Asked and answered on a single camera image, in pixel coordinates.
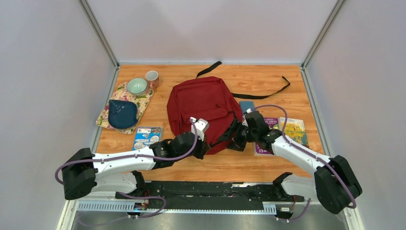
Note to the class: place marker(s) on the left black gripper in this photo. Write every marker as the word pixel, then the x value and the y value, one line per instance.
pixel 203 149

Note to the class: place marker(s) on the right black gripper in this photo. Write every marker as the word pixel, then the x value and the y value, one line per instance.
pixel 236 144

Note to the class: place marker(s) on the blue illustrated booklet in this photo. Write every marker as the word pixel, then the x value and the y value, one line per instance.
pixel 146 136

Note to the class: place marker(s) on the purple treehouse book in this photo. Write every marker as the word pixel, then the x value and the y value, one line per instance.
pixel 273 123

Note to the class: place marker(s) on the red backpack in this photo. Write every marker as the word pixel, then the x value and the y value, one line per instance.
pixel 208 98

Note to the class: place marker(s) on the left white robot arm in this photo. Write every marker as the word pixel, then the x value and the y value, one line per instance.
pixel 86 172

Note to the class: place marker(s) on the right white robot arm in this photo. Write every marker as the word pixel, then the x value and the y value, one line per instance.
pixel 333 181

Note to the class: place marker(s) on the blue card wallet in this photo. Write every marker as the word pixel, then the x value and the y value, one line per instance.
pixel 245 105

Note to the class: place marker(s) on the yellow picture book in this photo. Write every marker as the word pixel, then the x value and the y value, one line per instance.
pixel 295 129

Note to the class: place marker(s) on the dark blue leaf plate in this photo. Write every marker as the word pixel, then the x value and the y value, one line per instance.
pixel 122 114

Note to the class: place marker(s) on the pink ceramic mug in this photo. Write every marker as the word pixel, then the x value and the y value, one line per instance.
pixel 152 78

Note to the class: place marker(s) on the light green ceramic bowl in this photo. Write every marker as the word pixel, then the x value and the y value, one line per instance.
pixel 137 86

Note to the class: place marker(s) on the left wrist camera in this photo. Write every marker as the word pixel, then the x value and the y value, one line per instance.
pixel 199 127

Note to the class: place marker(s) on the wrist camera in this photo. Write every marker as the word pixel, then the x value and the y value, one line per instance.
pixel 246 112
pixel 199 127

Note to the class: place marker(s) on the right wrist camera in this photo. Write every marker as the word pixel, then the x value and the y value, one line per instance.
pixel 246 112

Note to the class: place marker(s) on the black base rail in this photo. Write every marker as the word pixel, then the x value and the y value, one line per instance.
pixel 216 197

